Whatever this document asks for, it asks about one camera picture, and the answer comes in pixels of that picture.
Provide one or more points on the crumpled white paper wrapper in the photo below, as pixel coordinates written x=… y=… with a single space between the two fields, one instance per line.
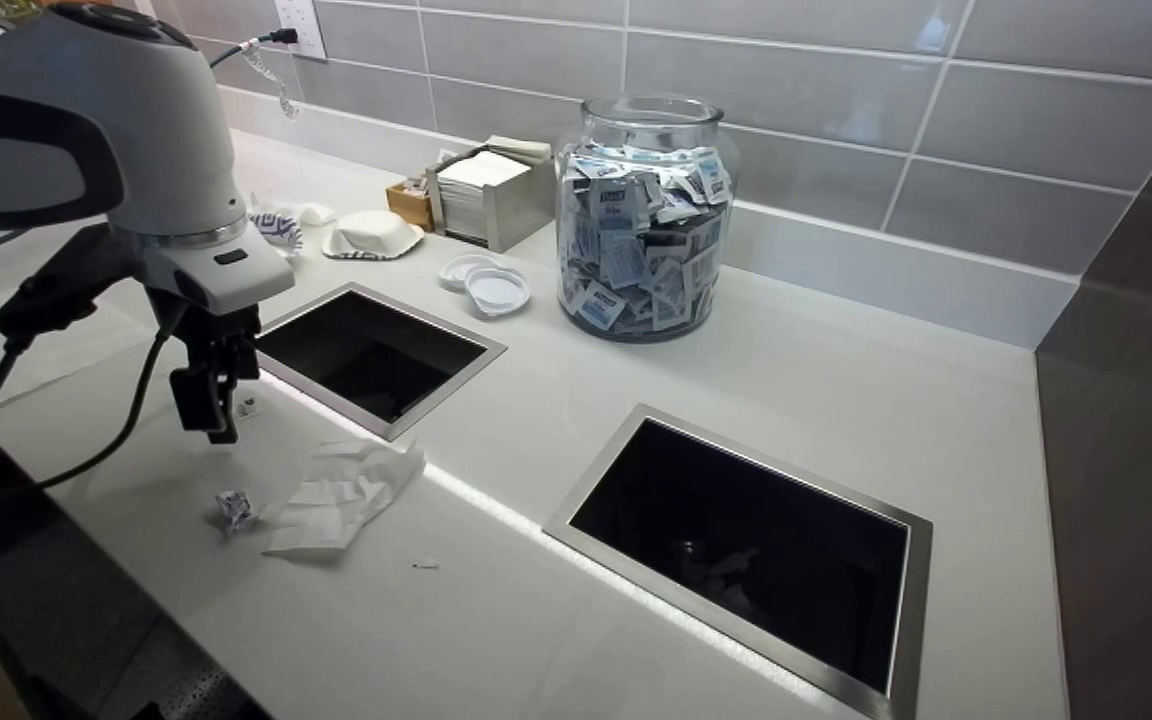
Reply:
x=338 y=502

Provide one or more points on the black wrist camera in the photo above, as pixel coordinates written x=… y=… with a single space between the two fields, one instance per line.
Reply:
x=62 y=287

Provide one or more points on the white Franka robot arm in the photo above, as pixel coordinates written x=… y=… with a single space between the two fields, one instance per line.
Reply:
x=162 y=120

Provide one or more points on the wooden tray of packets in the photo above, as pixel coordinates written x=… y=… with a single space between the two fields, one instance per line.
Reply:
x=410 y=203

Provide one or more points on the metal napkin dispenser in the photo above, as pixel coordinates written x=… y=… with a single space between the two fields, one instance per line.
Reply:
x=497 y=193

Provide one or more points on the blue patterned paper plate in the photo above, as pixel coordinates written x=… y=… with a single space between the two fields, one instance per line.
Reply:
x=277 y=227

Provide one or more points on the crumpled white tissue paper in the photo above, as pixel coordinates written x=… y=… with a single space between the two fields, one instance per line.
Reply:
x=313 y=213

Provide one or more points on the small white bowl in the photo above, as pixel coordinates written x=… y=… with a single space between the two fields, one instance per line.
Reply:
x=497 y=290

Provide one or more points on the glass jar of packets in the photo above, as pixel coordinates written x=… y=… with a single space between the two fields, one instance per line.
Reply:
x=643 y=227

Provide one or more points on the steel rimmed counter bin opening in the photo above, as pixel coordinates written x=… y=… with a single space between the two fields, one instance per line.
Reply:
x=748 y=545
x=371 y=354

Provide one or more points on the dark wood cabinet panel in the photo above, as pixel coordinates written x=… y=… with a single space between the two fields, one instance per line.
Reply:
x=1138 y=427

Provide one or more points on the white wall outlet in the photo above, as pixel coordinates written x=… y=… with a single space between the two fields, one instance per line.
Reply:
x=297 y=26

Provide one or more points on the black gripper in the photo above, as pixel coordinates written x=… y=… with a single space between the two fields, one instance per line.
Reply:
x=220 y=343

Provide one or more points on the small crumpled foil wad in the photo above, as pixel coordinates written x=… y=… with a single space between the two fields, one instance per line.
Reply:
x=235 y=511

